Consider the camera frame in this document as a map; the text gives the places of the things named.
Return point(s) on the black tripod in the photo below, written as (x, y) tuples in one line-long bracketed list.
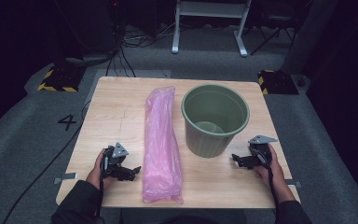
[(275, 31)]

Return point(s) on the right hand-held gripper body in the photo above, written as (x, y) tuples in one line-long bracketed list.
[(262, 154)]

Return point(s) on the green plastic bin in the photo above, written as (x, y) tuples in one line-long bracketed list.
[(214, 109)]

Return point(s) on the pink plastic bag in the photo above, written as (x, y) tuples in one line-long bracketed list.
[(161, 149)]

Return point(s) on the person's right hand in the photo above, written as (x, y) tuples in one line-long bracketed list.
[(275, 175)]

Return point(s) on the white metal stand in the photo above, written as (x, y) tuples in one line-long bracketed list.
[(211, 9)]

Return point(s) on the person's lap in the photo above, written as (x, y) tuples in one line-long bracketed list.
[(183, 217)]

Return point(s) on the dark equipment stand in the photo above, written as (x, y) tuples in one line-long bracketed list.
[(90, 28)]

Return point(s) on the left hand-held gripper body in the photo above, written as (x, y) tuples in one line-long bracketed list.
[(118, 151)]

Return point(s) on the grey tape strip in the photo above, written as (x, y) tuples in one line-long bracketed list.
[(66, 178), (294, 183)]

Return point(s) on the grey curtain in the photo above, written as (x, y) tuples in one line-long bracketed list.
[(307, 37)]

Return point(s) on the person's left hand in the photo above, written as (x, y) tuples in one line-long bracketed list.
[(95, 174)]

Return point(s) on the black yellow striped floor plate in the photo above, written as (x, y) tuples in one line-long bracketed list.
[(279, 82), (62, 79)]

